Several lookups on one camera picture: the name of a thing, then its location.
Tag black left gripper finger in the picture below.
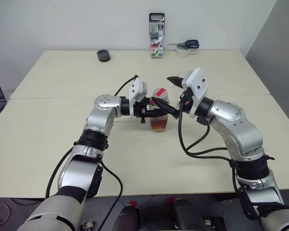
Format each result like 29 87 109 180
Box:
147 109 170 117
150 96 177 114

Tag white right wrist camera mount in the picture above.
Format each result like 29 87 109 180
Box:
182 68 210 118

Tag dark rounded shape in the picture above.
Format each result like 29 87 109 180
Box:
115 204 142 231
172 198 203 231

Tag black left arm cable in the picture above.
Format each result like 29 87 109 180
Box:
45 75 139 231

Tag white tape roll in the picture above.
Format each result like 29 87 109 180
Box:
175 45 191 59

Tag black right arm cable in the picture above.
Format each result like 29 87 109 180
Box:
177 95 240 195

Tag colour marker pen pack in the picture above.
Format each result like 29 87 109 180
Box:
148 13 166 59

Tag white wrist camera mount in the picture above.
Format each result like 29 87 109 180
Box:
128 76 148 103
182 68 210 118

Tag round black puck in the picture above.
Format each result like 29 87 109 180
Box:
96 49 111 63

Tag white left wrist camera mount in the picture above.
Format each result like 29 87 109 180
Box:
128 76 148 103

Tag grey partition panel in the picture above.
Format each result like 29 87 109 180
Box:
245 0 289 135

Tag blue handled scissors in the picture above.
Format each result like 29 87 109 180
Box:
167 39 199 49

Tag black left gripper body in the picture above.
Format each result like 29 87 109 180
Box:
134 100 151 124

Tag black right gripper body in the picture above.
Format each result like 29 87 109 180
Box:
180 88 195 114

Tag taped bottle with red stripe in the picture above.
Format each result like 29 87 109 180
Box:
149 88 171 133

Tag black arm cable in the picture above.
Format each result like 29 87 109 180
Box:
45 75 139 231
177 95 240 195

